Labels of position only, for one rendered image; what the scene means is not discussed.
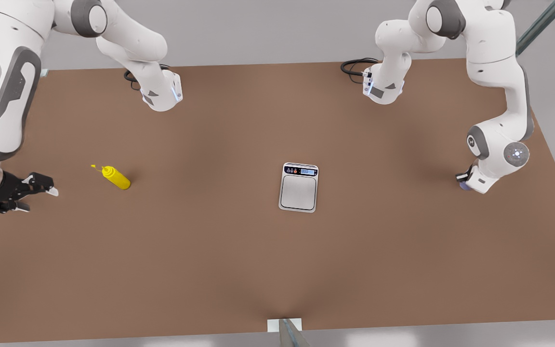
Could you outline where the yellow sauce bottle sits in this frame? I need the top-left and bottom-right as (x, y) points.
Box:
(91, 164), (132, 190)

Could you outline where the silver kitchen scale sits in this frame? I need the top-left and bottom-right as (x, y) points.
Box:
(278, 162), (319, 213)

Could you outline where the black cable loop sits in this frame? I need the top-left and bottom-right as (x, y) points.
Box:
(341, 58), (380, 85)
(123, 64), (171, 91)

